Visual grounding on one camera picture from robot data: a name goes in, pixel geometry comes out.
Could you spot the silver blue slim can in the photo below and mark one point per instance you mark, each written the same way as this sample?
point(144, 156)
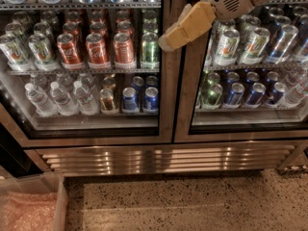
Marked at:
point(278, 52)

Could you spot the pink bubble wrap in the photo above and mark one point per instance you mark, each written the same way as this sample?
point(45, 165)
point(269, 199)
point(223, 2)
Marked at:
point(28, 211)

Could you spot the clear plastic storage bin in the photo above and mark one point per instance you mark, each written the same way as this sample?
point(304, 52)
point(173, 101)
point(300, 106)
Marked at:
point(43, 183)

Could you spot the right fridge water bottle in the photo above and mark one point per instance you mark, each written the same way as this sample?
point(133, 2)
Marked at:
point(296, 94)

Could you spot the glass fridge door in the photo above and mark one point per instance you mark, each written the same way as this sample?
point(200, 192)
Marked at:
point(107, 18)
point(196, 124)

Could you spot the front right red soda can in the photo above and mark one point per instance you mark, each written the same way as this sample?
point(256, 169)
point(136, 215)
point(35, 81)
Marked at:
point(124, 52)

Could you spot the right fridge left 7up can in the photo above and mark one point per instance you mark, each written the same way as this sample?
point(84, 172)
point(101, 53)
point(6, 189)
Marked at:
point(227, 47)

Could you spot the fridge 7up can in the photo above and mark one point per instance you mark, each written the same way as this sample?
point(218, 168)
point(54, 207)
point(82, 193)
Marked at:
point(227, 47)
point(254, 46)

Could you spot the right fridge middle blue can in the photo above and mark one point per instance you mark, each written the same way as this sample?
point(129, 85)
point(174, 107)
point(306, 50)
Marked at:
point(254, 95)

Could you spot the right fridge green can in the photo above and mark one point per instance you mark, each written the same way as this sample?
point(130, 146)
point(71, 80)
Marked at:
point(212, 96)

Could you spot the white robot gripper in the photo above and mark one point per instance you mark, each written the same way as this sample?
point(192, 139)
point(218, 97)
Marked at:
point(228, 2)

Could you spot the left water bottle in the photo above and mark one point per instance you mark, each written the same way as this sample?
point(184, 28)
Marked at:
point(38, 97)

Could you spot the fridge blue can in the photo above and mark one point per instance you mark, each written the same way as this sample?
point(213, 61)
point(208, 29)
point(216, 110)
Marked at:
point(234, 96)
point(275, 94)
point(254, 95)

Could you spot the front left red cola can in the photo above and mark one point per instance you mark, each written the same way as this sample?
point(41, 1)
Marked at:
point(71, 57)

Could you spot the right fridge left blue can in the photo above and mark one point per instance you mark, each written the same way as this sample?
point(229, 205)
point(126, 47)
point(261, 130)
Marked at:
point(234, 96)

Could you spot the red cola can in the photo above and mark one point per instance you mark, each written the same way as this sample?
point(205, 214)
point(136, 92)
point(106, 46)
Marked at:
point(71, 57)
point(97, 51)

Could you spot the front left 7up can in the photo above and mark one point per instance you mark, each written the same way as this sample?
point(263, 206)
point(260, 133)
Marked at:
point(19, 58)

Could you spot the middle water bottle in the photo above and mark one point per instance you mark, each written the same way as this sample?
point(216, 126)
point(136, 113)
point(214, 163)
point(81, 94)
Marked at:
point(63, 100)

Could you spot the gold brown can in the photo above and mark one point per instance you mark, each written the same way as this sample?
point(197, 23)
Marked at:
point(108, 103)

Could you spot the front green soda can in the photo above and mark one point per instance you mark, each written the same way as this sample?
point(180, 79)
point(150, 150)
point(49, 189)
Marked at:
point(150, 53)

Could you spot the front middle red cola can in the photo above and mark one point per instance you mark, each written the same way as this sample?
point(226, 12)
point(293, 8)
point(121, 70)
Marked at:
point(97, 51)

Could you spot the steel louvered fridge base grille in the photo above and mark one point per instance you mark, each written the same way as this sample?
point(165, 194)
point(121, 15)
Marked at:
point(167, 158)

